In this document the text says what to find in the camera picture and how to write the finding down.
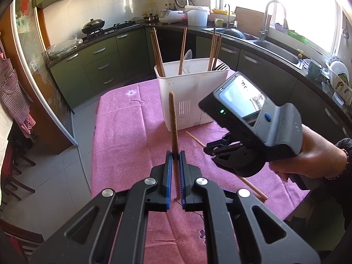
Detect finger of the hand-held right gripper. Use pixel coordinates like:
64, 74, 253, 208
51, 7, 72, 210
203, 132, 242, 155
211, 154, 242, 174

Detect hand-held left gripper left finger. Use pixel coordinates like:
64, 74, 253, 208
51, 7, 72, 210
29, 151, 173, 264

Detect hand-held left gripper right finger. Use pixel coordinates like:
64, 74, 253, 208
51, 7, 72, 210
179, 151, 321, 264

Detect white plastic utensil holder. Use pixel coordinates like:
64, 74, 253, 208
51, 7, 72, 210
154, 58, 230, 132

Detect dark brown wooden chopstick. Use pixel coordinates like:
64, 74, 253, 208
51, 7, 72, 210
179, 27, 188, 75

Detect person's right forearm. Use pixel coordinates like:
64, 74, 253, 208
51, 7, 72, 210
328, 137, 352, 226

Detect person's right hand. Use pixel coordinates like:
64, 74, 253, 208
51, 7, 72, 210
268, 124, 348, 183

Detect black kitchen countertop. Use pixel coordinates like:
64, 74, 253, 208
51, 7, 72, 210
47, 22, 352, 113

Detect pink floral tablecloth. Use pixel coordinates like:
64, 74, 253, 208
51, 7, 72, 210
91, 70, 312, 264

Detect steel kitchen sink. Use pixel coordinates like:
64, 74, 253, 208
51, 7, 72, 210
202, 26, 303, 70

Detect black pan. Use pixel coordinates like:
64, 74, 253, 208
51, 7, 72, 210
220, 28, 248, 40

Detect grey mug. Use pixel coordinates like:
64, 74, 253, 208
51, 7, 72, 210
306, 60, 323, 81

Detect white plastic spoon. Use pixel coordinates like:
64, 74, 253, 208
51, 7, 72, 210
182, 49, 193, 75

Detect green plastic basket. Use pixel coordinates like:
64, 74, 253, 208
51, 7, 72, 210
287, 29, 308, 44

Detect wooden cutting board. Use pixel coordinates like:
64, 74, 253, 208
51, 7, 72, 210
234, 6, 269, 38

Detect steel sink faucet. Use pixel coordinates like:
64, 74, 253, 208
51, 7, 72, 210
260, 0, 288, 42

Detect small steel tap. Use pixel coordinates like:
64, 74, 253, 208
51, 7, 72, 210
224, 4, 232, 29

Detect white dish rack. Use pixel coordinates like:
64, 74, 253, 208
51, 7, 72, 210
326, 56, 352, 103

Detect white plastic container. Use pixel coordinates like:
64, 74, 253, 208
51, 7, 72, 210
184, 5, 211, 28

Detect kitchen window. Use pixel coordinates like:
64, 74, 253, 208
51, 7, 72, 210
220, 0, 345, 53

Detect white rice cooker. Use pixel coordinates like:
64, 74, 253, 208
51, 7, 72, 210
159, 0, 191, 24

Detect green kitchen cabinets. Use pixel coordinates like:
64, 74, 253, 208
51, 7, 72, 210
48, 27, 352, 157

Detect black gas stove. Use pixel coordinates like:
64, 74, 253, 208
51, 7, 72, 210
82, 20, 142, 38

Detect dark wooden chair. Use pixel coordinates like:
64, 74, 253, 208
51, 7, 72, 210
0, 126, 37, 207
0, 219, 45, 262

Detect frosted glass sliding door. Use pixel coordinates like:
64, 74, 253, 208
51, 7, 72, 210
11, 0, 78, 147

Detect plastic-wrapped tray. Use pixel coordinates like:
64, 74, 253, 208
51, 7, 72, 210
45, 38, 83, 59

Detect black wok with lid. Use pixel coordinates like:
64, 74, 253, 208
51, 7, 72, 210
81, 18, 106, 34

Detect checkered apron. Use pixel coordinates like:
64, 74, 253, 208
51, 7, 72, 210
0, 37, 37, 138

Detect red beaded bracelet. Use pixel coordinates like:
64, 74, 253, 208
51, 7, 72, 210
326, 148, 350, 181

